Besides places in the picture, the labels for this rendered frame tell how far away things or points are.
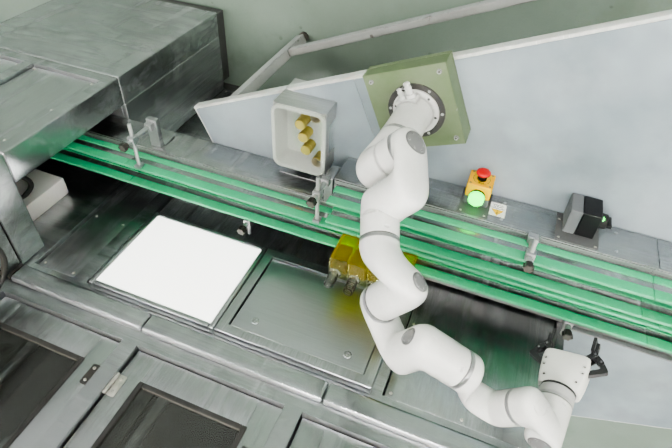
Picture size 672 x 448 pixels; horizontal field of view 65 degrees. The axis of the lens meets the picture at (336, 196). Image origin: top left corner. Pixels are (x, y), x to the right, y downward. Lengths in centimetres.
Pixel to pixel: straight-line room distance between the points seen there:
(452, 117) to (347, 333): 66
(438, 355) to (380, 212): 30
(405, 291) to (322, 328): 56
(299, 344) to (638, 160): 100
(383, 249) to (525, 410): 43
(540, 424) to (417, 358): 29
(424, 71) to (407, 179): 39
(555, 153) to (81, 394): 138
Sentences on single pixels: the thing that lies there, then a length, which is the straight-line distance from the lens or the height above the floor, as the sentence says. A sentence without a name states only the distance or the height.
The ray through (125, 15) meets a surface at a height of 31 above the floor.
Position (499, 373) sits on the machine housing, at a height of 112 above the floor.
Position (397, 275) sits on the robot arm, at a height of 135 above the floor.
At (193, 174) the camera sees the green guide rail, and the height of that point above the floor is 92.
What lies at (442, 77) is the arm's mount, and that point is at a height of 82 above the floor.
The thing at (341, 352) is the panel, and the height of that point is 125.
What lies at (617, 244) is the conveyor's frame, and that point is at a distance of 159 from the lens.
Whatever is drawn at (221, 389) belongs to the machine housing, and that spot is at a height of 145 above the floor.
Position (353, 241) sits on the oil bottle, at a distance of 155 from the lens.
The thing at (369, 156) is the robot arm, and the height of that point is 111.
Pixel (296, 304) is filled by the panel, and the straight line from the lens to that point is 159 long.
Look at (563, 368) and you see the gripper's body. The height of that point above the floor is 123.
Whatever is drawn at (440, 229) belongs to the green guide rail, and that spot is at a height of 94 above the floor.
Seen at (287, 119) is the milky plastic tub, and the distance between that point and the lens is 165.
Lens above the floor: 202
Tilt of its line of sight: 46 degrees down
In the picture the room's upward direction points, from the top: 149 degrees counter-clockwise
